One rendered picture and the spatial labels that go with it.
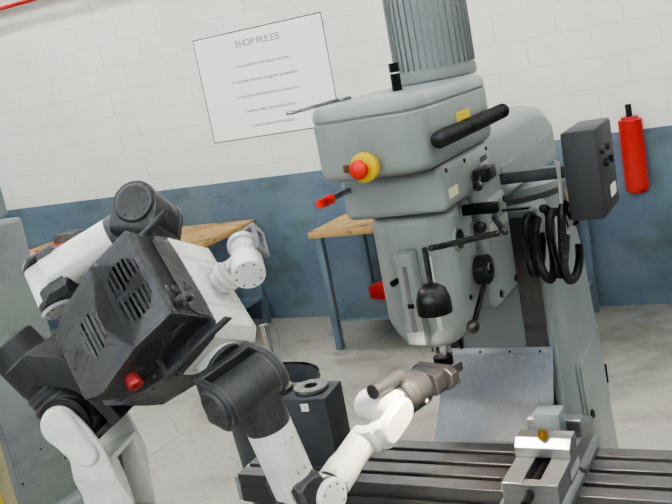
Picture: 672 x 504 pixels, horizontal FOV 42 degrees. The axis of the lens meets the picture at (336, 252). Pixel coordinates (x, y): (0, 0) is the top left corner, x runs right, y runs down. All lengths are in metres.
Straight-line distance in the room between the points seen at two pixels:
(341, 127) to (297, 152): 5.20
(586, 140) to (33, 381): 1.31
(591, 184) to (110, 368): 1.13
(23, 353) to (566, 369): 1.38
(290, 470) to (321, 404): 0.54
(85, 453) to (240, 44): 5.52
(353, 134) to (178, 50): 5.74
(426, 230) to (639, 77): 4.29
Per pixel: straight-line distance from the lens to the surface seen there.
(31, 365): 1.90
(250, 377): 1.64
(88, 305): 1.73
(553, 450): 2.02
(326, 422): 2.26
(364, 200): 1.92
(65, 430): 1.90
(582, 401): 2.54
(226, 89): 7.25
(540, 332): 2.41
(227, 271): 1.75
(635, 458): 2.17
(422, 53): 2.12
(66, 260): 1.90
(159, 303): 1.59
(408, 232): 1.93
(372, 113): 1.77
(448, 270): 1.94
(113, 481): 1.92
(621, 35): 6.10
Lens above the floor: 1.97
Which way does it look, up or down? 12 degrees down
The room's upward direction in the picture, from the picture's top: 11 degrees counter-clockwise
